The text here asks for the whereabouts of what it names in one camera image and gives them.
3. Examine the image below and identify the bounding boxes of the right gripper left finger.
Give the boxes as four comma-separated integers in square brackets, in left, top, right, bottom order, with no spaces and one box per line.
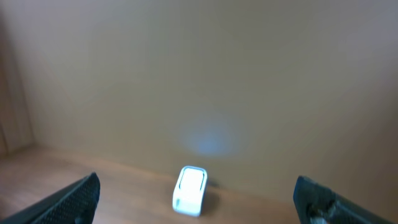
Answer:
[1,172,101,224]

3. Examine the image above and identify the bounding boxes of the white barcode scanner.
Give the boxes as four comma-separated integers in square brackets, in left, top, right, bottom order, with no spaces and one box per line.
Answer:
[172,166,208,217]

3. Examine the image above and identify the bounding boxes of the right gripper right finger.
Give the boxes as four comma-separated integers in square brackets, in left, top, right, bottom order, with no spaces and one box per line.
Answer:
[293,175,392,224]

